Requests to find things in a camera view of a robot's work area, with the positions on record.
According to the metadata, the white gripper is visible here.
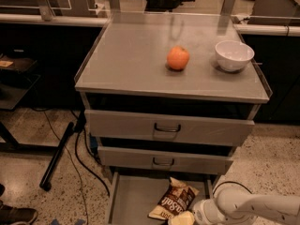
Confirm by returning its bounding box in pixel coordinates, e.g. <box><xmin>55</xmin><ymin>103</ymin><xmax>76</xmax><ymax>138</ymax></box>
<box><xmin>168</xmin><ymin>199</ymin><xmax>225</xmax><ymax>225</ymax></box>

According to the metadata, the brown chip bag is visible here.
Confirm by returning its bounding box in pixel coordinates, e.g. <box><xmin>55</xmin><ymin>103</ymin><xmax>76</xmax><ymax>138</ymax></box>
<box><xmin>148</xmin><ymin>177</ymin><xmax>199</xmax><ymax>220</ymax></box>

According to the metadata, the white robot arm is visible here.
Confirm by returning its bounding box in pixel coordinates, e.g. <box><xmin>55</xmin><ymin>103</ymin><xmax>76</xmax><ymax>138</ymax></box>
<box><xmin>168</xmin><ymin>187</ymin><xmax>300</xmax><ymax>225</ymax></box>

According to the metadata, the bottom grey drawer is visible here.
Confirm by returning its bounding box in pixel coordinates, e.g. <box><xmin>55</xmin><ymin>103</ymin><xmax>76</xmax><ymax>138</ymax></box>
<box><xmin>105</xmin><ymin>170</ymin><xmax>216</xmax><ymax>225</ymax></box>

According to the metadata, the grey drawer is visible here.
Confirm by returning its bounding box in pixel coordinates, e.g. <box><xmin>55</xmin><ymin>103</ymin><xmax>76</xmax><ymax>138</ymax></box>
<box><xmin>98</xmin><ymin>146</ymin><xmax>233</xmax><ymax>175</ymax></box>
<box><xmin>105</xmin><ymin>170</ymin><xmax>216</xmax><ymax>225</ymax></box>
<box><xmin>84</xmin><ymin>110</ymin><xmax>254</xmax><ymax>146</ymax></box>

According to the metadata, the middle grey drawer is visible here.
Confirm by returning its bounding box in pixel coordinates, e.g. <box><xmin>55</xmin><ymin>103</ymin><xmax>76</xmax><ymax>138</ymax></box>
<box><xmin>98</xmin><ymin>146</ymin><xmax>233</xmax><ymax>175</ymax></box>

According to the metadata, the top grey drawer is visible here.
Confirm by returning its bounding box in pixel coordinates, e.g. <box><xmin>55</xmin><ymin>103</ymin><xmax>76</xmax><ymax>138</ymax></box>
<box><xmin>84</xmin><ymin>110</ymin><xmax>254</xmax><ymax>146</ymax></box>

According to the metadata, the grey drawer cabinet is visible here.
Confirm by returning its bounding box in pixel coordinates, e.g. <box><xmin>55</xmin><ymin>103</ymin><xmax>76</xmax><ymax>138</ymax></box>
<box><xmin>76</xmin><ymin>13</ymin><xmax>271</xmax><ymax>225</ymax></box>

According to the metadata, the black metal stand leg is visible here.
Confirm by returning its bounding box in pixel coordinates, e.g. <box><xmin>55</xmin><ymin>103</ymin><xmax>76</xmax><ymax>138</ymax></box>
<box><xmin>39</xmin><ymin>122</ymin><xmax>74</xmax><ymax>191</ymax></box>

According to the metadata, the orange fruit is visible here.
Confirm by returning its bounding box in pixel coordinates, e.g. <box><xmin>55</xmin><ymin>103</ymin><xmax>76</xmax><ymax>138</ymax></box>
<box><xmin>167</xmin><ymin>46</ymin><xmax>190</xmax><ymax>70</ymax></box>

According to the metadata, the white bowl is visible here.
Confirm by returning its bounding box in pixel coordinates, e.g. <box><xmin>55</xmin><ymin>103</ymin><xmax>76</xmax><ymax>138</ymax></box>
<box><xmin>215</xmin><ymin>40</ymin><xmax>255</xmax><ymax>72</ymax></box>

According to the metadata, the dark shoe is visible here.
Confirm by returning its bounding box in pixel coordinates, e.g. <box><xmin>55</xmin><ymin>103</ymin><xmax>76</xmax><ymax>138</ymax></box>
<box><xmin>0</xmin><ymin>201</ymin><xmax>38</xmax><ymax>225</ymax></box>

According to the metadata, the black side table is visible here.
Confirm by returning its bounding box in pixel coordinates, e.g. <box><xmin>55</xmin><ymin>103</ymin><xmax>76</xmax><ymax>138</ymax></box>
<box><xmin>0</xmin><ymin>75</ymin><xmax>39</xmax><ymax>153</ymax></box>

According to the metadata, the black cable loop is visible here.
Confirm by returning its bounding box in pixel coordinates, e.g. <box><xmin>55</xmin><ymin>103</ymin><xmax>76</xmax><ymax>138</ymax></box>
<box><xmin>212</xmin><ymin>180</ymin><xmax>253</xmax><ymax>195</ymax></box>

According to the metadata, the black floor cable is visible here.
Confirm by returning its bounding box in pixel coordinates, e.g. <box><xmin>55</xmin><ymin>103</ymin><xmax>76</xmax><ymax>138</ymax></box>
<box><xmin>74</xmin><ymin>128</ymin><xmax>111</xmax><ymax>198</ymax></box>

